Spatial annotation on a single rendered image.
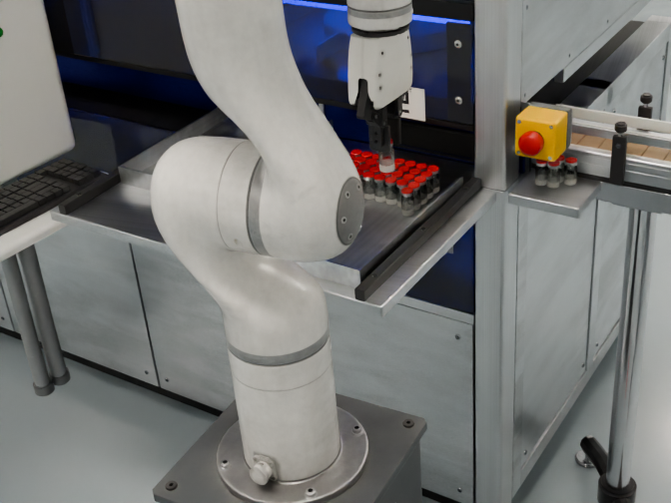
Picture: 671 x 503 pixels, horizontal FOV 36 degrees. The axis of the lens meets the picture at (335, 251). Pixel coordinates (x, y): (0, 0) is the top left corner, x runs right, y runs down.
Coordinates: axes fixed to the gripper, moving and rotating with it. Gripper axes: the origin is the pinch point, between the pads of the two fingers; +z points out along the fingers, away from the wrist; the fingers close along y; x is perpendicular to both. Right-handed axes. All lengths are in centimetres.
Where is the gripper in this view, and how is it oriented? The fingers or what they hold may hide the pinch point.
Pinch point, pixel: (384, 133)
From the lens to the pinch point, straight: 142.0
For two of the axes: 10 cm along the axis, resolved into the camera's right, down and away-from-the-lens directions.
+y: -5.4, 4.5, -7.1
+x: 8.4, 2.3, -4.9
